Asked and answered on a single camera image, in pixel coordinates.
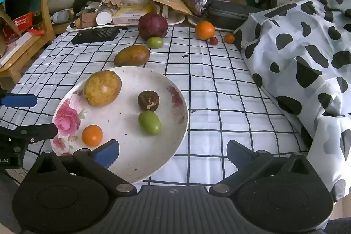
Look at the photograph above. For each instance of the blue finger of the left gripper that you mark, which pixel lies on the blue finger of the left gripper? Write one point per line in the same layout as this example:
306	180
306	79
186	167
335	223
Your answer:
18	100

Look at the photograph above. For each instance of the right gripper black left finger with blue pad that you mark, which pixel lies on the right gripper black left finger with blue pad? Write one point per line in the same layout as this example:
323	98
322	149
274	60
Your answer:
95	165

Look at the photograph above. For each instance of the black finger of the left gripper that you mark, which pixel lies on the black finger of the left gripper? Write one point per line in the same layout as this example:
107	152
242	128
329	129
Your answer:
29	134

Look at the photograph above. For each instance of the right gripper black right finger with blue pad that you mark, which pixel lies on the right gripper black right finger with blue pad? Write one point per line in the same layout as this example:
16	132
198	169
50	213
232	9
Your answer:
251	165

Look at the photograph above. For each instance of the small orange tangerine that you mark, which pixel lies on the small orange tangerine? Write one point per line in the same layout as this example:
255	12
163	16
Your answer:
92	135

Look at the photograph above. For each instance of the green fruit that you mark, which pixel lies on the green fruit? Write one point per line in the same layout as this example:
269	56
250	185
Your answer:
149	122
155	42

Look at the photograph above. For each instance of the yellow potato-like fruit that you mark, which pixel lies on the yellow potato-like fruit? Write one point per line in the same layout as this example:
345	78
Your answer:
102	88

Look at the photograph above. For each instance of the dark brown round fruit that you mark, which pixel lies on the dark brown round fruit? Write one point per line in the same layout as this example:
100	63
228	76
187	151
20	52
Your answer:
148	100

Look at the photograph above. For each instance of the brown mango fruit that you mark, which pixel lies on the brown mango fruit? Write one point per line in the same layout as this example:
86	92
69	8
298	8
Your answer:
135	55

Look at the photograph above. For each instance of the small red fruit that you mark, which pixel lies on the small red fruit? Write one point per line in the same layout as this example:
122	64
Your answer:
213	41

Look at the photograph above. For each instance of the wooden chair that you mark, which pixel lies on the wooden chair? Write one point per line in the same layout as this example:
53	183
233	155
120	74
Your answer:
11	70

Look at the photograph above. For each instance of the white floral plate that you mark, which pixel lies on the white floral plate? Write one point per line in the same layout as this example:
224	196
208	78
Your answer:
141	154

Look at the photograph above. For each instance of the checkered tablecloth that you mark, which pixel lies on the checkered tablecloth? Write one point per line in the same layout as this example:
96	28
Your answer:
223	102

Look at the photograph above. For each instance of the white cylinder bottle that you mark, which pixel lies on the white cylinder bottle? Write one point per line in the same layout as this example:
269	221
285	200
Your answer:
105	16

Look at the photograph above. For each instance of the small orange kumquat right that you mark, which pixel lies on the small orange kumquat right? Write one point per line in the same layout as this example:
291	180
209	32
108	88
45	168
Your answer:
229	38

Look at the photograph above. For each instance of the cow print cloth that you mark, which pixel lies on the cow print cloth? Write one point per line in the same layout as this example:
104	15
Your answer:
299	55

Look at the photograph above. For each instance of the white oval tray right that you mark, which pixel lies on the white oval tray right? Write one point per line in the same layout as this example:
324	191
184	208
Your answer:
196	20

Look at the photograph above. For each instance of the white oval tray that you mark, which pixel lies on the white oval tray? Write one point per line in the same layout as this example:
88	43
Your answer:
174	18
196	20

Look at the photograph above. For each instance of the large orange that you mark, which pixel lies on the large orange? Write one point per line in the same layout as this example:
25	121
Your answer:
204	30

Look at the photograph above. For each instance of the yellow white box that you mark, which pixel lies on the yellow white box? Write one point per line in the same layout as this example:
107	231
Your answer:
130	14

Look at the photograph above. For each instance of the dark grey zipper case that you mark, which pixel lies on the dark grey zipper case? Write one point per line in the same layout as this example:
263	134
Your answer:
227	15

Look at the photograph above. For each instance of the white oval tray left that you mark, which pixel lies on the white oval tray left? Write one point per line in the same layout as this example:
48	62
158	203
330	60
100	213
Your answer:
174	18

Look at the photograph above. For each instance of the brown paper envelope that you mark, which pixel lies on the brown paper envelope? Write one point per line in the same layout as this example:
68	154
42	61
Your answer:
176	5

